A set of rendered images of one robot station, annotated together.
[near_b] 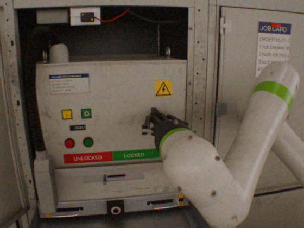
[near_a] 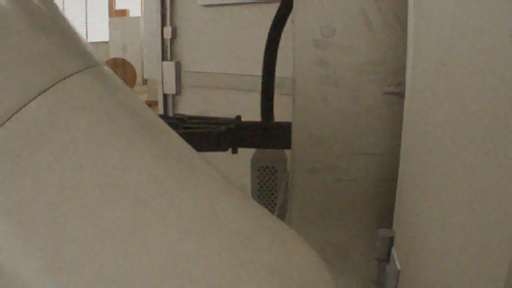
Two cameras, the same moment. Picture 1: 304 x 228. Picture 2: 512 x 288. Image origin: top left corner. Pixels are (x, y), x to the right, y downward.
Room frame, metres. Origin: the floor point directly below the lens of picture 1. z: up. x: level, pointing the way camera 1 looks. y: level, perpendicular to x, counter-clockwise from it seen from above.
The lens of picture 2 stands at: (0.95, -0.47, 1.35)
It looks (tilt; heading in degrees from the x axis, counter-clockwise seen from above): 14 degrees down; 109
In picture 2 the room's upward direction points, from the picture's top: straight up
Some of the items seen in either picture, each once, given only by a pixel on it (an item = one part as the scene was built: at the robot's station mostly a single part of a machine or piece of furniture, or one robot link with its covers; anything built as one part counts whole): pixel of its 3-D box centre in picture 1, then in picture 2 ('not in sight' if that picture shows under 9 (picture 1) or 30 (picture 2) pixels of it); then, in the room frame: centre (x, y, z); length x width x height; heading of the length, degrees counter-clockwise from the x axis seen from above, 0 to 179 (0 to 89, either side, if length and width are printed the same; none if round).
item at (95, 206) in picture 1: (114, 202); not in sight; (0.83, 0.13, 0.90); 0.54 x 0.05 x 0.06; 100
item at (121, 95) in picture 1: (111, 138); not in sight; (0.82, 0.13, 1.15); 0.48 x 0.01 x 0.48; 100
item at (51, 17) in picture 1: (107, 98); not in sight; (1.29, 0.22, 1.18); 0.78 x 0.69 x 0.79; 10
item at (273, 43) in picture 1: (273, 50); not in sight; (0.99, -0.46, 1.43); 0.15 x 0.01 x 0.21; 100
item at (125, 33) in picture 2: not in sight; (127, 51); (-6.28, 9.39, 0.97); 1.00 x 0.46 x 1.95; 10
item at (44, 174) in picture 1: (46, 182); (270, 183); (0.71, 0.32, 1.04); 0.08 x 0.05 x 0.17; 10
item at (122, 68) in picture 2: not in sight; (117, 76); (-5.27, 7.56, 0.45); 0.90 x 0.46 x 0.90; 41
